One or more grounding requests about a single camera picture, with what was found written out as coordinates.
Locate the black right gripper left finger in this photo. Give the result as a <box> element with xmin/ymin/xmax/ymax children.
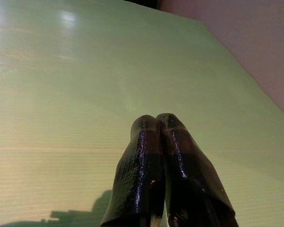
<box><xmin>100</xmin><ymin>114</ymin><xmax>166</xmax><ymax>227</ymax></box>

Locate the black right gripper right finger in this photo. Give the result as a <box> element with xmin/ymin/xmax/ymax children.
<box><xmin>157</xmin><ymin>113</ymin><xmax>239</xmax><ymax>227</ymax></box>

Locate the green corrugated plastic sheet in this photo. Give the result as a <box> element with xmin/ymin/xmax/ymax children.
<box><xmin>0</xmin><ymin>0</ymin><xmax>284</xmax><ymax>227</ymax></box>

